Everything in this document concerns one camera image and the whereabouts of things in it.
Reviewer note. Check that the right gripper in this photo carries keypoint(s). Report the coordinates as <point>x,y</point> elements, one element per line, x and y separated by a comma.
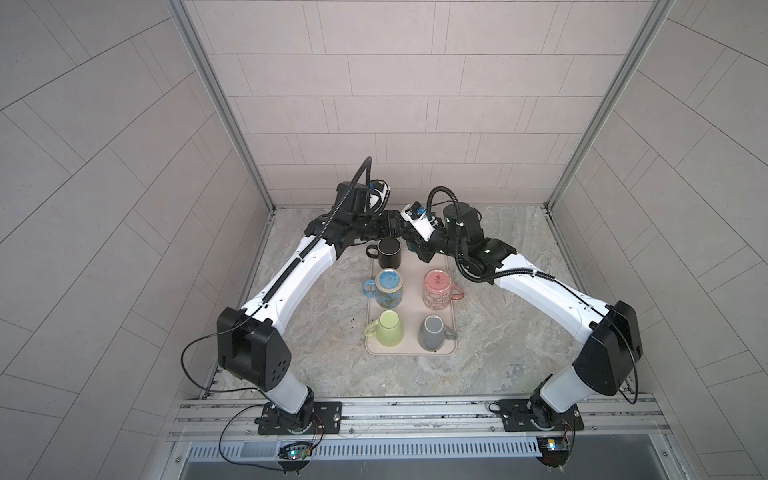
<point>422,246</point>

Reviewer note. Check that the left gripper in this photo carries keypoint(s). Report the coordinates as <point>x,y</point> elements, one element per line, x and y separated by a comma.
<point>389,229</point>

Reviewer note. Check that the black mug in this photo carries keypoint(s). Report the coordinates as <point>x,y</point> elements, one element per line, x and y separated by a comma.
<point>387,252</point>

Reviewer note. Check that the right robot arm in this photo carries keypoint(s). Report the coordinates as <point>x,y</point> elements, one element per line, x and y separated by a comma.
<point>609,334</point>

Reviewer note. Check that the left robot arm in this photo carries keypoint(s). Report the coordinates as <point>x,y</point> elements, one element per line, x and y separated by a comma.
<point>250,343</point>

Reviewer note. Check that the pink patterned mug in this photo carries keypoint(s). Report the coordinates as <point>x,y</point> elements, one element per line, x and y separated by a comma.
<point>439,290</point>

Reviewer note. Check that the blue patterned mug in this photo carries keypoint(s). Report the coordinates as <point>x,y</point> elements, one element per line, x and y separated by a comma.
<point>386,288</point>

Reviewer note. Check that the grey mug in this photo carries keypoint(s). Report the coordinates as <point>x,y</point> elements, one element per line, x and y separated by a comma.
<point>434,333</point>

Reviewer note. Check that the light green mug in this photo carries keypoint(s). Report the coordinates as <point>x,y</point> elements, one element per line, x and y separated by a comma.
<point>388,329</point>

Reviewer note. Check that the beige tray mat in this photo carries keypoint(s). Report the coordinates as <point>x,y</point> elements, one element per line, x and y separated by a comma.
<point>412,311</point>

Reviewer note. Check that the left corner metal profile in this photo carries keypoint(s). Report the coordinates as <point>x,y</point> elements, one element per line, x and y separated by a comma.
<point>192,40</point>

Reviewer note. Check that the corner metal profile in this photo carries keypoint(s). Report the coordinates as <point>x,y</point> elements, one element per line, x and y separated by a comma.
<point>647,32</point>
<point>192,40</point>

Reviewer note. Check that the white ventilation grille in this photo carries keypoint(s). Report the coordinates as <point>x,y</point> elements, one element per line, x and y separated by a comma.
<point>373,448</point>

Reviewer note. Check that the left circuit board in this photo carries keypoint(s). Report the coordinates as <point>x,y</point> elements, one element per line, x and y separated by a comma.
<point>297,451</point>

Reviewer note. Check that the circuit board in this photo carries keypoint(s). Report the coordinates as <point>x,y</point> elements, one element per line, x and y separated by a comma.
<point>555,452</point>
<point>297,451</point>

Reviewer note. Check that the right circuit board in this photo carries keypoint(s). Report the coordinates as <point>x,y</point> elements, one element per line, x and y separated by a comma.
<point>555,452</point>

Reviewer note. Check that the right corner metal profile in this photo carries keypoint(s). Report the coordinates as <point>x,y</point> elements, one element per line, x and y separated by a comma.
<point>647,32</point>

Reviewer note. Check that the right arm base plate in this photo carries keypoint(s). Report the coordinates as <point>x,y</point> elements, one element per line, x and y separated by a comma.
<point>516,417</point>

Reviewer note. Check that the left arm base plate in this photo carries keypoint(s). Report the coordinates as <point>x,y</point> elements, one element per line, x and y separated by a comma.
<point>327,415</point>

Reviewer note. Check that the aluminium mounting rail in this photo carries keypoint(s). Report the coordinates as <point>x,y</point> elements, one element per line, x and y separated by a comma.
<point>412,417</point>

